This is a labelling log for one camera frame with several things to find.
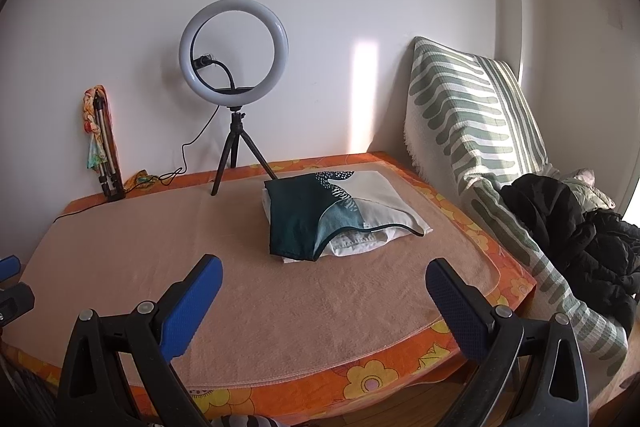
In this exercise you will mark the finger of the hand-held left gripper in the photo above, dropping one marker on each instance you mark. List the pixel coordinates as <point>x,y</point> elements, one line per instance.
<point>9,267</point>
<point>15,304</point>

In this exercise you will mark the orange floral tablecloth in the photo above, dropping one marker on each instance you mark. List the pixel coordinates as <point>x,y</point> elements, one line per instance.
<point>350,382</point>

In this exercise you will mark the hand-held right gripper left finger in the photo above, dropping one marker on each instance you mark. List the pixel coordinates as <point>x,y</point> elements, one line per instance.
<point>200,292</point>

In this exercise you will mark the light grey puffer jacket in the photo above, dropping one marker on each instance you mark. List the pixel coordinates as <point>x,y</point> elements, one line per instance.
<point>592,194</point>

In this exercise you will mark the black jacket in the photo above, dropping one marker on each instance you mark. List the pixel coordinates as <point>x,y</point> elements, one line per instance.
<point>575,237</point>

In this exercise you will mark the folded silver tripod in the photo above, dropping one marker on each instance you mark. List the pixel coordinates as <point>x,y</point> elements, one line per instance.
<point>111,167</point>

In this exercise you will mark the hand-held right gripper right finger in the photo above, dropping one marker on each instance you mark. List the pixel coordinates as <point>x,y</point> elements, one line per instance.
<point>450,302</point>

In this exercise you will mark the green and white striped blanket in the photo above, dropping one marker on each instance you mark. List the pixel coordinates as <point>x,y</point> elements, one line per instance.
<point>465,117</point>

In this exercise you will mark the folded white clothes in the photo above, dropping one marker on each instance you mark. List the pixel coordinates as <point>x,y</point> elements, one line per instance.
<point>350,244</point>

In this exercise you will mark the small colourful cloth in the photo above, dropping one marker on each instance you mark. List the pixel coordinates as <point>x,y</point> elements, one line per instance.
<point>142,180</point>

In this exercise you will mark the colourful scarf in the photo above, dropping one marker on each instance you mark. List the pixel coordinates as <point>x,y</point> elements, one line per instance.
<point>92,127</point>

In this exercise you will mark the white and teal printed shirt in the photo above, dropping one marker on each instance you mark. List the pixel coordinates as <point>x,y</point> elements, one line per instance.
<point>295,217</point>

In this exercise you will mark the pink blanket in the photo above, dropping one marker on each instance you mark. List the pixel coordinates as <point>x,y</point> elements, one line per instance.
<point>275,307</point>

